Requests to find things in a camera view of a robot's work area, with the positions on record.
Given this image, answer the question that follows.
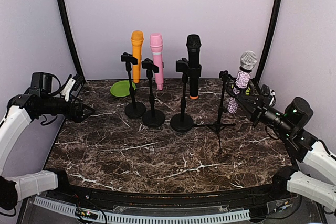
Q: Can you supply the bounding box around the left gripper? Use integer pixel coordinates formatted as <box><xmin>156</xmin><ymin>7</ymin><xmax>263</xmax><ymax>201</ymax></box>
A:
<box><xmin>38</xmin><ymin>93</ymin><xmax>95</xmax><ymax>123</ymax></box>

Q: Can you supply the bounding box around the black round-base stand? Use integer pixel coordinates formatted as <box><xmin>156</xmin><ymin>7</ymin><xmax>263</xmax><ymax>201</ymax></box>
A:
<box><xmin>170</xmin><ymin>58</ymin><xmax>201</xmax><ymax>132</ymax></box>
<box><xmin>121</xmin><ymin>52</ymin><xmax>146</xmax><ymax>119</ymax></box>
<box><xmin>141</xmin><ymin>58</ymin><xmax>165</xmax><ymax>127</ymax></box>

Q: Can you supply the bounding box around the black left frame post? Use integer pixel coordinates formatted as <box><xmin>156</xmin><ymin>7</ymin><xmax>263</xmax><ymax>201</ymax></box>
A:
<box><xmin>57</xmin><ymin>0</ymin><xmax>85</xmax><ymax>77</ymax></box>

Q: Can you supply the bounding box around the black tripod shock-mount stand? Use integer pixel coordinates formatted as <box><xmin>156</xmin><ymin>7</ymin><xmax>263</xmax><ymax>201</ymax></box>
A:
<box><xmin>193</xmin><ymin>70</ymin><xmax>236</xmax><ymax>153</ymax></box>

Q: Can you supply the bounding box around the black right frame post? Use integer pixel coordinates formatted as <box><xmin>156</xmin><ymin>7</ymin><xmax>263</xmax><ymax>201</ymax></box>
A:
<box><xmin>255</xmin><ymin>0</ymin><xmax>281</xmax><ymax>84</ymax></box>

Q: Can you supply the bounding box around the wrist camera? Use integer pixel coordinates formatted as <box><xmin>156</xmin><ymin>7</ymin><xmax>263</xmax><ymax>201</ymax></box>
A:
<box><xmin>60</xmin><ymin>74</ymin><xmax>75</xmax><ymax>102</ymax></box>
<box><xmin>261</xmin><ymin>84</ymin><xmax>276</xmax><ymax>100</ymax></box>

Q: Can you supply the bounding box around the black frame post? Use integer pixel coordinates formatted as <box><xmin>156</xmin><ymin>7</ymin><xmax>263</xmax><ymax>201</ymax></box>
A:
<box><xmin>57</xmin><ymin>0</ymin><xmax>85</xmax><ymax>77</ymax></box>
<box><xmin>255</xmin><ymin>0</ymin><xmax>281</xmax><ymax>84</ymax></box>

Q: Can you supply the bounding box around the pink microphone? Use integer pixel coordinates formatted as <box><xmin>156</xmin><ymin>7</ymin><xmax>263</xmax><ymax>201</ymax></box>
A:
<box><xmin>150</xmin><ymin>33</ymin><xmax>164</xmax><ymax>90</ymax></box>

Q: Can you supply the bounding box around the black microphone orange base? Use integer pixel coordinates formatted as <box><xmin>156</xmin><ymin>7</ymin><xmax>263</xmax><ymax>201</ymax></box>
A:
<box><xmin>186</xmin><ymin>34</ymin><xmax>202</xmax><ymax>100</ymax></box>

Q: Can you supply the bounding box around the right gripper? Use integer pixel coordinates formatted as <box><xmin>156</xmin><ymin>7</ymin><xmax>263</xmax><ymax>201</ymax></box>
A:
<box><xmin>236</xmin><ymin>94</ymin><xmax>296</xmax><ymax>138</ymax></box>

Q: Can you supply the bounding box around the purple glitter microphone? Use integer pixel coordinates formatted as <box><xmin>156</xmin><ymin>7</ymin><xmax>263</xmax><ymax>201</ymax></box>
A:
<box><xmin>227</xmin><ymin>50</ymin><xmax>258</xmax><ymax>114</ymax></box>

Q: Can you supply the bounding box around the black front rail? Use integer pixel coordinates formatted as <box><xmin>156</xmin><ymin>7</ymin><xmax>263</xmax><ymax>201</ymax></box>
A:
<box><xmin>46</xmin><ymin>169</ymin><xmax>302</xmax><ymax>213</ymax></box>

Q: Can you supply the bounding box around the lime green bowl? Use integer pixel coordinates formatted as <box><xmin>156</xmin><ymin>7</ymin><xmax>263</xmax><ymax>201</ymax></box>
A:
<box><xmin>244</xmin><ymin>86</ymin><xmax>251</xmax><ymax>95</ymax></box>

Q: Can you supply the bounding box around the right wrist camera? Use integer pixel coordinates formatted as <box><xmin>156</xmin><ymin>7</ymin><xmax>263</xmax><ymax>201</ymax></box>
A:
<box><xmin>261</xmin><ymin>84</ymin><xmax>276</xmax><ymax>100</ymax></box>

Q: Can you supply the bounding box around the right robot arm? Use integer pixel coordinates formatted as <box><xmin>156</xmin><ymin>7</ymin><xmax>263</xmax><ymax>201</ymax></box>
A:
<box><xmin>225</xmin><ymin>85</ymin><xmax>335</xmax><ymax>213</ymax></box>

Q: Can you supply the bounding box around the white slotted cable duct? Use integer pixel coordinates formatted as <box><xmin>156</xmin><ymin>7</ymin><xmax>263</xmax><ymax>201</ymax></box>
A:
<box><xmin>33</xmin><ymin>196</ymin><xmax>251</xmax><ymax>223</ymax></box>

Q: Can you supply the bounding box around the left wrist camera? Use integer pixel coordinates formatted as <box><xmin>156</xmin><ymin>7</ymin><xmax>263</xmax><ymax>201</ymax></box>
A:
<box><xmin>60</xmin><ymin>74</ymin><xmax>75</xmax><ymax>102</ymax></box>

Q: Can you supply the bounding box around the lime green plate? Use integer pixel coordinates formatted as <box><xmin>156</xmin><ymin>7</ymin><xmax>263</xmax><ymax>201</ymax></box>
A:
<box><xmin>110</xmin><ymin>80</ymin><xmax>131</xmax><ymax>98</ymax></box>

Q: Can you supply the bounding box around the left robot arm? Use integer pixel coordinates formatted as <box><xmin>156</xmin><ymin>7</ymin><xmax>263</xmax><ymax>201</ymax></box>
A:
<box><xmin>1</xmin><ymin>72</ymin><xmax>95</xmax><ymax>216</ymax></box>

